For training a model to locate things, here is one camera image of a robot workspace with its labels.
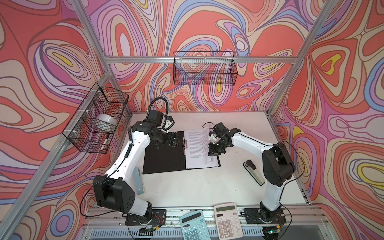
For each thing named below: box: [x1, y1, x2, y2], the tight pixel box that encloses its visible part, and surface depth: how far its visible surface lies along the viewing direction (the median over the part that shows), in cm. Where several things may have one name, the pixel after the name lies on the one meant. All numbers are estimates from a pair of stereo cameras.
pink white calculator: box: [214, 203, 244, 240], surface depth 72 cm
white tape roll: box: [95, 113, 118, 127], surface depth 75 cm
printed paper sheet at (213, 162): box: [207, 155, 219, 168], surface depth 93 cm
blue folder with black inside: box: [142, 131, 221, 174], surface depth 95 cm
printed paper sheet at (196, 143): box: [184, 129, 219, 169], surface depth 100 cm
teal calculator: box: [179, 210, 211, 240], surface depth 70 cm
